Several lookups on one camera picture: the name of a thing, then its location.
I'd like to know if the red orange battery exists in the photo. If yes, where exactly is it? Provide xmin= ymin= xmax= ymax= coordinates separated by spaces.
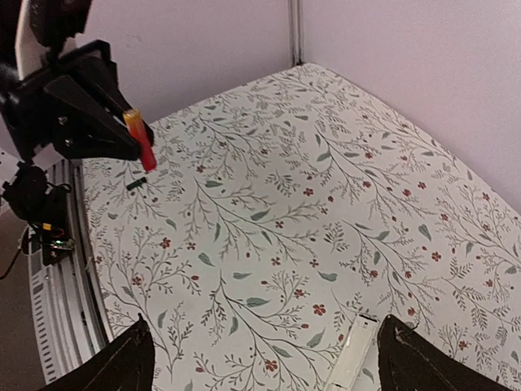
xmin=123 ymin=109 xmax=157 ymax=173

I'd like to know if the floral patterned table mat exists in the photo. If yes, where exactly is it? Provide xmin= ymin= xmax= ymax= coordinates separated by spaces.
xmin=83 ymin=64 xmax=520 ymax=390

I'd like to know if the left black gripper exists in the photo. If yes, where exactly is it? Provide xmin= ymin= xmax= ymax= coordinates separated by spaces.
xmin=1 ymin=40 xmax=140 ymax=161

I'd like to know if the white remote control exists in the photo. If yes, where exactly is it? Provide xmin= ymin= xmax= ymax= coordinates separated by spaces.
xmin=324 ymin=314 xmax=379 ymax=391

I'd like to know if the black green battery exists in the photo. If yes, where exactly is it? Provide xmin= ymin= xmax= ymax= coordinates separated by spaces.
xmin=126 ymin=177 xmax=147 ymax=191

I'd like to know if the front aluminium rail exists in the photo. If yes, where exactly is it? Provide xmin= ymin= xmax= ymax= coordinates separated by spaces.
xmin=27 ymin=160 xmax=113 ymax=384

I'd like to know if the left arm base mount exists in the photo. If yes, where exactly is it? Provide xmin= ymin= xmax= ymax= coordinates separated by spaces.
xmin=2 ymin=162 xmax=75 ymax=266

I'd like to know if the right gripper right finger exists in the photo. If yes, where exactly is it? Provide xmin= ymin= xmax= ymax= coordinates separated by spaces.
xmin=377 ymin=314 xmax=517 ymax=390

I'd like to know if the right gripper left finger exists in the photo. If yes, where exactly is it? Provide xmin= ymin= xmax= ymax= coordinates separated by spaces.
xmin=42 ymin=316 xmax=155 ymax=391

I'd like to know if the left aluminium frame post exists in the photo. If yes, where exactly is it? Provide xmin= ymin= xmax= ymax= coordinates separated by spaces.
xmin=288 ymin=0 xmax=304 ymax=67

